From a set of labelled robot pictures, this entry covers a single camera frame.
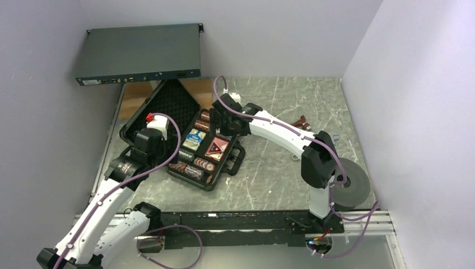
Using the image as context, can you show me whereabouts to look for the blue white card deck box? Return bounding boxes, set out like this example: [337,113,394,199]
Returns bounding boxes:
[182,128,206,151]

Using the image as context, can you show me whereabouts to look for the red white loose chips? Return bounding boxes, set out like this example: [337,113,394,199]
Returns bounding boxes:
[193,157,216,172]

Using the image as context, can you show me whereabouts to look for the wooden board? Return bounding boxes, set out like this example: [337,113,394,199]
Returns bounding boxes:
[118,78,213,120]

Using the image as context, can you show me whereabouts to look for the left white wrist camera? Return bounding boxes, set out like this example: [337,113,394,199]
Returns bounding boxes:
[146,113,170,141]

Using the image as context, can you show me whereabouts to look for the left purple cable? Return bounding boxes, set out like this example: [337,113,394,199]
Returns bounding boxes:
[52,112,204,269]

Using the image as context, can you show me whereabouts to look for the orange blue chip stack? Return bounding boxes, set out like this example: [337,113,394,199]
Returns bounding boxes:
[184,165,204,181]

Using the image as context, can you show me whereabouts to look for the brown pipe fitting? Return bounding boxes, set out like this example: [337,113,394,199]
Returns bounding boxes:
[291,115,312,131]

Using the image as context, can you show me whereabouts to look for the dark green rack unit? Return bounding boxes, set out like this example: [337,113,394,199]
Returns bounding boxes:
[74,23,204,86]

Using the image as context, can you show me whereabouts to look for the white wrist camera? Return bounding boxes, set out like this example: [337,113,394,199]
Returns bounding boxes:
[228,92,241,103]
[146,113,170,141]

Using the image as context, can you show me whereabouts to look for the black poker chip case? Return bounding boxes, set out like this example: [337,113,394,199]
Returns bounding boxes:
[119,80,245,191]

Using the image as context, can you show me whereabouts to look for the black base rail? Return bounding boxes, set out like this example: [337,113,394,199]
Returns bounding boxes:
[146,210,344,249]

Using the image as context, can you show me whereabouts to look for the red card deck box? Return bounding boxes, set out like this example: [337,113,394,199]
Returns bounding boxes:
[205,137,229,161]

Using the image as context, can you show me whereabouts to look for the orange black chip stack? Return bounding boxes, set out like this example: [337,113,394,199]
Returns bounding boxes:
[201,111,210,123]
[194,120,211,132]

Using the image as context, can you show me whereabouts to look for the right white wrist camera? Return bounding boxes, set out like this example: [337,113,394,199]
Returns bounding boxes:
[228,92,241,103]

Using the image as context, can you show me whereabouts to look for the dark grey disc weight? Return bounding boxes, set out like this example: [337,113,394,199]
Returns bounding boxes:
[333,158,370,211]

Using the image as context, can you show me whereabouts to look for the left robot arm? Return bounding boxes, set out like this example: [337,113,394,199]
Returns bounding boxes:
[36,128,167,268]

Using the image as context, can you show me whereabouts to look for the red yellow blue chip stack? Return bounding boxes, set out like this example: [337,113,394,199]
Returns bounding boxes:
[169,161,188,173]

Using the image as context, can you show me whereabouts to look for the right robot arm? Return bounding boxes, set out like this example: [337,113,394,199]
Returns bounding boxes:
[212,94,344,233]

